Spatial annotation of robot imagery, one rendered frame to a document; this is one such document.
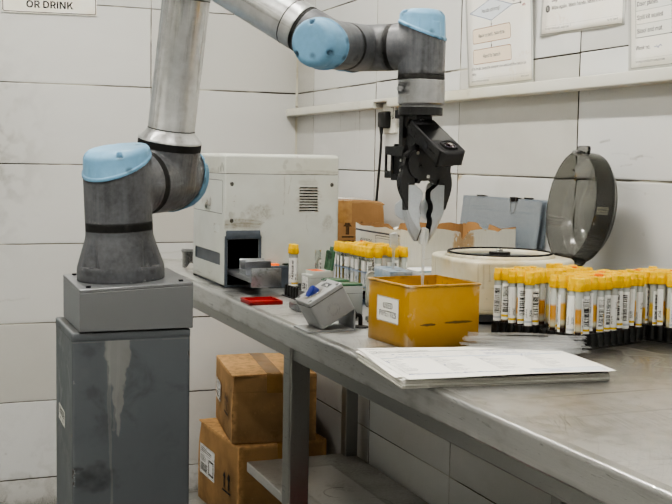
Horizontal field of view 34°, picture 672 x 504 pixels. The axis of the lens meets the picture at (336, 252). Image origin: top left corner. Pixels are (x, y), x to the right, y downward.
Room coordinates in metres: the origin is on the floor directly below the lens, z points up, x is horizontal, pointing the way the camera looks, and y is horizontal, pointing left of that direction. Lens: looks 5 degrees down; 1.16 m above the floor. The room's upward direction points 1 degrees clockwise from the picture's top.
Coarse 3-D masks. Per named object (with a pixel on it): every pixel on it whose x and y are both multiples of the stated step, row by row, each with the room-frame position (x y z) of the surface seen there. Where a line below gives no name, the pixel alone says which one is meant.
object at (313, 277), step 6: (306, 270) 2.10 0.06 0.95; (312, 270) 2.09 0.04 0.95; (318, 270) 2.09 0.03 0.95; (324, 270) 2.09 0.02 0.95; (306, 276) 2.08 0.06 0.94; (312, 276) 2.07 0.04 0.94; (318, 276) 2.07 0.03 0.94; (324, 276) 2.08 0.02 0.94; (330, 276) 2.08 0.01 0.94; (306, 282) 2.08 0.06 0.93; (312, 282) 2.07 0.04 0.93; (318, 282) 2.07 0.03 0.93; (306, 288) 2.08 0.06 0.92
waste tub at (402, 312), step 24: (384, 288) 1.72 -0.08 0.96; (408, 288) 1.66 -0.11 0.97; (432, 288) 1.67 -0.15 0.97; (456, 288) 1.69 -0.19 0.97; (384, 312) 1.72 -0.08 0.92; (408, 312) 1.66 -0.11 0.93; (432, 312) 1.67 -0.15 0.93; (456, 312) 1.69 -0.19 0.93; (384, 336) 1.72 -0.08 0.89; (408, 336) 1.66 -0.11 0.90; (432, 336) 1.68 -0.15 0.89; (456, 336) 1.69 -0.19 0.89
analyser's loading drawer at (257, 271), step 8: (240, 264) 2.36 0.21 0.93; (248, 264) 2.32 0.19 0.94; (256, 264) 2.33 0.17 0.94; (264, 264) 2.33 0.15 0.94; (232, 272) 2.40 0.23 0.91; (240, 272) 2.36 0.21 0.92; (248, 272) 2.32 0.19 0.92; (256, 272) 2.27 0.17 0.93; (264, 272) 2.28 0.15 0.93; (272, 272) 2.28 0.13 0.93; (280, 272) 2.29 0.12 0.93; (248, 280) 2.30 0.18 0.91; (256, 280) 2.27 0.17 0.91; (264, 280) 2.28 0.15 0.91; (272, 280) 2.28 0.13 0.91; (280, 280) 2.29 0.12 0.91
